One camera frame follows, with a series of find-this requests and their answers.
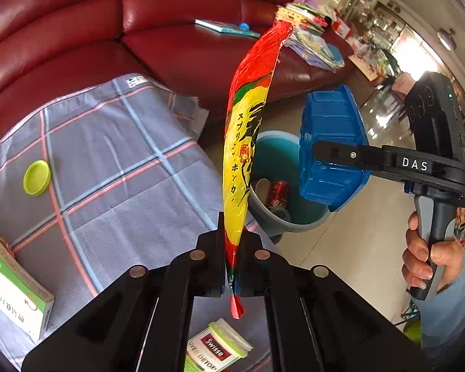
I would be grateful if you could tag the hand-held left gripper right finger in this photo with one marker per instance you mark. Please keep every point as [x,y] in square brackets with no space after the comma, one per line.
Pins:
[252,267]

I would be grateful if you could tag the green white medicine box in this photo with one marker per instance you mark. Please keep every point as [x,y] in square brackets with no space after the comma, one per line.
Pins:
[11,290]

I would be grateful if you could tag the round ceiling lamp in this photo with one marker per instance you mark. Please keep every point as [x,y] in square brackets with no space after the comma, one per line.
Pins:
[446,39]

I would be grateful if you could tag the red white box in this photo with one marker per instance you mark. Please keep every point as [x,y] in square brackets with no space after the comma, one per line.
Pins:
[341,29]

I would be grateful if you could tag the red soda can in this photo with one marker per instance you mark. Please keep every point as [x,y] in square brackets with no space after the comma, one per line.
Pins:
[279,197]

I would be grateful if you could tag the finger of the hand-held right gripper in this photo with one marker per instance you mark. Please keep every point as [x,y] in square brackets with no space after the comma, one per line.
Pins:
[345,154]

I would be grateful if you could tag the grey plaid cloth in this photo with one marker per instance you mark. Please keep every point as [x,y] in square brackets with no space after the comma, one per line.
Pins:
[120,201]

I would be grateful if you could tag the red leather sofa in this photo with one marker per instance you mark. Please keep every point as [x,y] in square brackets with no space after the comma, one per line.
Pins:
[100,27]

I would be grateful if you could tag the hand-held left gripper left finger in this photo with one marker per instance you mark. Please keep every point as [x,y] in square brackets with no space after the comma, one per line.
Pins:
[213,263]

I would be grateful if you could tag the thin teal book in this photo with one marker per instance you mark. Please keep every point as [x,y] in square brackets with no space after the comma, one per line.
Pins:
[217,26]

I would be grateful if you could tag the small blue round toy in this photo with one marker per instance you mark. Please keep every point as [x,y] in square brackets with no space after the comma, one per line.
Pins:
[244,27]

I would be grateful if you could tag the red yellow snack bag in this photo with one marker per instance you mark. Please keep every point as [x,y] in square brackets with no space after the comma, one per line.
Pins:
[244,124]

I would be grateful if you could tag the wooden low table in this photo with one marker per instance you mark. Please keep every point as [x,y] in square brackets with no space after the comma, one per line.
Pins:
[372,62]

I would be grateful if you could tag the pile of colourful books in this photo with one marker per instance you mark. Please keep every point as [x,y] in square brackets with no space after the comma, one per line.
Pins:
[310,42]

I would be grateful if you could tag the person's right hand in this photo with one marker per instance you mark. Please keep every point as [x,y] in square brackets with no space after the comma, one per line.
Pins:
[414,255]

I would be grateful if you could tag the blue plastic tray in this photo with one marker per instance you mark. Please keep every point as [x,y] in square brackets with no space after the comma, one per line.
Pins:
[329,124]

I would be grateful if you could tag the white supplement bottle green lid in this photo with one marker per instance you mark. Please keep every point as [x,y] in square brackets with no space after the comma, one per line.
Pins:
[221,350]

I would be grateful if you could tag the lime green round lid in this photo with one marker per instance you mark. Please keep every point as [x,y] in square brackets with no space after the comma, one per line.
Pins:
[37,178]

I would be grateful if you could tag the person's right forearm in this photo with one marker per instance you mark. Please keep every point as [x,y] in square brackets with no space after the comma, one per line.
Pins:
[449,317]

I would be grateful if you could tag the teal plastic bucket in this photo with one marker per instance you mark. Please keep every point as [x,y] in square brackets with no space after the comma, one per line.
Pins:
[279,151]

